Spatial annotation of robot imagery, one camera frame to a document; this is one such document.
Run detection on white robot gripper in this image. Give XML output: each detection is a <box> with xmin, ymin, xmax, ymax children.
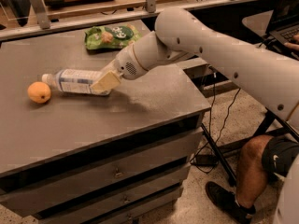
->
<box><xmin>90</xmin><ymin>45</ymin><xmax>147</xmax><ymax>92</ymax></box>

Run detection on clear plastic water bottle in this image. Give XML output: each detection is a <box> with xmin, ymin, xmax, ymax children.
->
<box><xmin>42</xmin><ymin>69</ymin><xmax>111</xmax><ymax>96</ymax></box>

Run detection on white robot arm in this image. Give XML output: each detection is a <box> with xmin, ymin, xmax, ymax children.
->
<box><xmin>92</xmin><ymin>7</ymin><xmax>299</xmax><ymax>224</ymax></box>

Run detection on person's hand on laptop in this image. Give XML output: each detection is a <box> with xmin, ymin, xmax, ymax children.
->
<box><xmin>284</xmin><ymin>34</ymin><xmax>299</xmax><ymax>51</ymax></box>

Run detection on green snack bag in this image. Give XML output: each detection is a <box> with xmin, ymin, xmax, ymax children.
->
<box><xmin>84</xmin><ymin>24</ymin><xmax>141</xmax><ymax>50</ymax></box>

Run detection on orange fruit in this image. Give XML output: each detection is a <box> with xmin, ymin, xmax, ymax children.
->
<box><xmin>27</xmin><ymin>81</ymin><xmax>51</xmax><ymax>104</ymax></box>

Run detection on grey drawer cabinet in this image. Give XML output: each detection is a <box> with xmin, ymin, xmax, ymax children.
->
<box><xmin>0</xmin><ymin>31</ymin><xmax>209</xmax><ymax>224</ymax></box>

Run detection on black power adapter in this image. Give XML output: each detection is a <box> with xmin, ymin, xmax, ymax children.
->
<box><xmin>193</xmin><ymin>155</ymin><xmax>218</xmax><ymax>167</ymax></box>

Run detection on black shoe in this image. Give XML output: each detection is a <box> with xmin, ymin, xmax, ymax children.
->
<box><xmin>205</xmin><ymin>181</ymin><xmax>255</xmax><ymax>224</ymax></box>

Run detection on person's bare leg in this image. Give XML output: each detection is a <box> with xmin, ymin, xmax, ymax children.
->
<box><xmin>235</xmin><ymin>135</ymin><xmax>272</xmax><ymax>208</ymax></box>

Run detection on black laptop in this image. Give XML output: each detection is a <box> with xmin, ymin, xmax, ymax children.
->
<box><xmin>265</xmin><ymin>0</ymin><xmax>299</xmax><ymax>59</ymax></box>

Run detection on black shorts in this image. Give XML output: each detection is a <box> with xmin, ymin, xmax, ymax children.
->
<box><xmin>262</xmin><ymin>137</ymin><xmax>299</xmax><ymax>177</ymax></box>

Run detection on metal railing frame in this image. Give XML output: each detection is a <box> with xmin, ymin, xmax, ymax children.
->
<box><xmin>0</xmin><ymin>0</ymin><xmax>272</xmax><ymax>42</ymax></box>

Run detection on black power cable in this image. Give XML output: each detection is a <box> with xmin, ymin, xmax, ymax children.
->
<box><xmin>190</xmin><ymin>63</ymin><xmax>243</xmax><ymax>175</ymax></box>

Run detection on black table leg frame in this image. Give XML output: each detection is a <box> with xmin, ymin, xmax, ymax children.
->
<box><xmin>201</xmin><ymin>109</ymin><xmax>299</xmax><ymax>187</ymax></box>

